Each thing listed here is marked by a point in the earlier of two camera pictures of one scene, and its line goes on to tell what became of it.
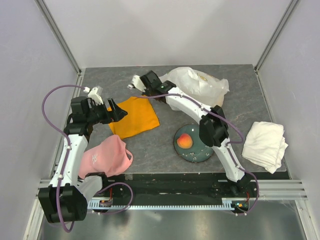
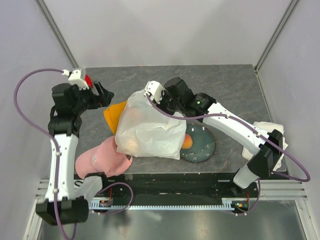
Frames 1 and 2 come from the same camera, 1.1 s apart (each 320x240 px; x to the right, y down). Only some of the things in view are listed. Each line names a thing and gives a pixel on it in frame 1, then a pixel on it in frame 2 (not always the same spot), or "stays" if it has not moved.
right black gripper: (146, 92) → (161, 104)
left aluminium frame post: (49, 19) stays
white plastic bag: (208, 89) → (144, 130)
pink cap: (110, 156) stays
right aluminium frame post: (270, 45) stays
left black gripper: (117, 115) → (104, 100)
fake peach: (185, 141) stays
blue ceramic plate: (199, 151) stays
